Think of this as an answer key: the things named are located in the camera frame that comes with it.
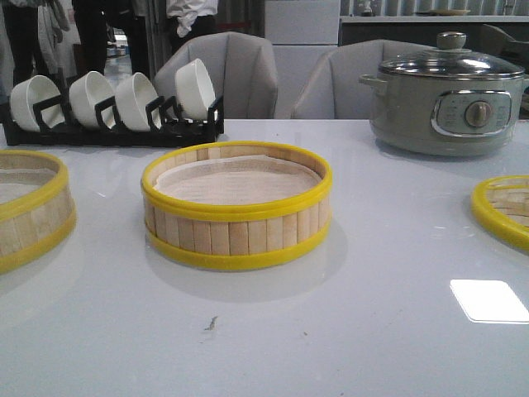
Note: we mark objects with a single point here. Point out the bamboo steamer basket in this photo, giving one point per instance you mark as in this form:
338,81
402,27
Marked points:
37,222
237,237

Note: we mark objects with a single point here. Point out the woven bamboo steamer lid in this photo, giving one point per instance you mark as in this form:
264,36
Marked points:
500,206

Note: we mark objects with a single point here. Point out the white paper liner centre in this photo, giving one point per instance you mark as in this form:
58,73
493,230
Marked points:
241,180

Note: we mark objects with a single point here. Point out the white paper liner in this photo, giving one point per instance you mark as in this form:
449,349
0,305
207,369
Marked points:
241,180
16,183

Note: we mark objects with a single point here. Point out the black bowl rack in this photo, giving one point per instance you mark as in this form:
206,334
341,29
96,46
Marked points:
166,126

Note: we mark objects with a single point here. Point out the white bowl rightmost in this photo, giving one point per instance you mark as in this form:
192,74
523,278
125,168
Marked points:
194,90

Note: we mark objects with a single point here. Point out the white bowl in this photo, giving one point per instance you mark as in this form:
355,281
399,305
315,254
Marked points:
132,95
85,93
194,90
25,94

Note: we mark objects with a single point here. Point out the grey chair right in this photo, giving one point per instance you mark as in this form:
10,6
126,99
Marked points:
333,90

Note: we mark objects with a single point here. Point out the grey chair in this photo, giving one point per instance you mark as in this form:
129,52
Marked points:
333,90
242,69

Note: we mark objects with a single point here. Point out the grey chair left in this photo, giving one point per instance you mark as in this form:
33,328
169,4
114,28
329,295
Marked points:
242,69

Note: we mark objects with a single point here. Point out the white cabinet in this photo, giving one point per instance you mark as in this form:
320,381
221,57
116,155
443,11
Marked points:
300,32

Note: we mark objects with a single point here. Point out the person in white shirt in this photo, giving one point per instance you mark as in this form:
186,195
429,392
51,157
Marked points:
188,19

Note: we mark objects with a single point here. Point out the grey-green electric cooking pot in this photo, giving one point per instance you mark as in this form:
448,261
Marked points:
443,116

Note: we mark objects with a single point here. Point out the glass pot lid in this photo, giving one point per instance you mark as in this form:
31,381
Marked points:
450,59

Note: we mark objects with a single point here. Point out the person in dark trousers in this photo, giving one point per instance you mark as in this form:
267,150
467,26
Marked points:
91,18

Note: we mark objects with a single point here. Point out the white paper liner left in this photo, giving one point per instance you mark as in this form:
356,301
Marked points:
16,183

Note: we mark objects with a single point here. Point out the white bowl far left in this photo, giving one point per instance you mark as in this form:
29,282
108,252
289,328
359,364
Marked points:
25,94

